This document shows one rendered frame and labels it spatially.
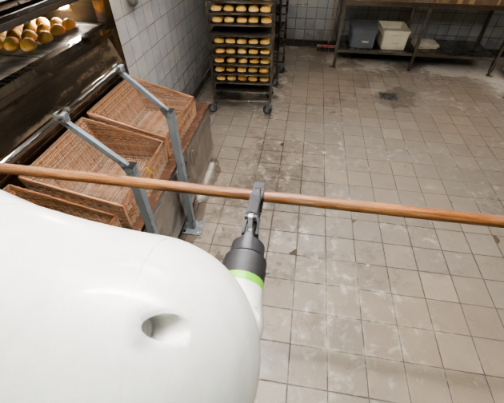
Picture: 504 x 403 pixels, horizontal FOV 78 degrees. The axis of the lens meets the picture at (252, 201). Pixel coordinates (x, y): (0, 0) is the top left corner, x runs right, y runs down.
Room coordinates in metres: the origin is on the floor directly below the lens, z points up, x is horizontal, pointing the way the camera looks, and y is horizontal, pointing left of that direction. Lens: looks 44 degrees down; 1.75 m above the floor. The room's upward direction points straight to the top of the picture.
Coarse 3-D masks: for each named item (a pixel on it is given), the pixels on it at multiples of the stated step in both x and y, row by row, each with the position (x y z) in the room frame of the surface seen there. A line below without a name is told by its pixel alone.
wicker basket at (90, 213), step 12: (12, 192) 1.01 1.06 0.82; (24, 192) 1.01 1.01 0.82; (36, 192) 1.01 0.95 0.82; (36, 204) 1.01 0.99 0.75; (48, 204) 1.00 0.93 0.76; (60, 204) 0.99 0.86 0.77; (72, 204) 0.98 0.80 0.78; (84, 216) 0.98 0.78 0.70; (96, 216) 0.97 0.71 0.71; (108, 216) 0.95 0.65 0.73
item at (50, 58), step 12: (108, 24) 2.20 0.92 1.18; (84, 36) 1.96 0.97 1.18; (96, 36) 2.04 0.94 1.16; (60, 48) 1.75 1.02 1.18; (72, 48) 1.79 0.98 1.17; (36, 60) 1.58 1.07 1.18; (48, 60) 1.59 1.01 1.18; (60, 60) 1.67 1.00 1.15; (24, 72) 1.44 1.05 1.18; (36, 72) 1.49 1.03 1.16; (0, 84) 1.31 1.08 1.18; (12, 84) 1.33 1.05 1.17; (24, 84) 1.39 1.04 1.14; (0, 96) 1.25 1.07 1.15
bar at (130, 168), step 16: (128, 80) 1.53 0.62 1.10; (80, 96) 1.21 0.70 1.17; (64, 112) 1.08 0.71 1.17; (48, 128) 0.98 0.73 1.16; (80, 128) 1.07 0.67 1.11; (176, 128) 1.51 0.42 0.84; (32, 144) 0.89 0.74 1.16; (96, 144) 1.05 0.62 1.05; (176, 144) 1.49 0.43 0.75; (0, 160) 0.77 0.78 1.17; (176, 160) 1.49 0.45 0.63; (144, 192) 1.04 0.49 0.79; (144, 208) 1.02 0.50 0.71; (192, 208) 1.51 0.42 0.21; (192, 224) 1.49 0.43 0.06
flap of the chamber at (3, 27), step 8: (64, 0) 1.65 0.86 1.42; (72, 0) 1.71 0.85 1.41; (48, 8) 1.53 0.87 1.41; (56, 8) 1.58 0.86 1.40; (24, 16) 1.39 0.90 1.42; (32, 16) 1.42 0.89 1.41; (40, 16) 1.46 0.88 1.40; (0, 24) 1.26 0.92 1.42; (8, 24) 1.29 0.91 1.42; (16, 24) 1.33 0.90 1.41; (0, 32) 1.24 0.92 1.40
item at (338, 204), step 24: (0, 168) 0.69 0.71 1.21; (24, 168) 0.69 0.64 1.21; (48, 168) 0.69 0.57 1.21; (192, 192) 0.61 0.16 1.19; (216, 192) 0.60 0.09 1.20; (240, 192) 0.59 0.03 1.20; (264, 192) 0.59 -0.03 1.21; (408, 216) 0.52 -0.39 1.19; (432, 216) 0.52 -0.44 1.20; (456, 216) 0.51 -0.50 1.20; (480, 216) 0.51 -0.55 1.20
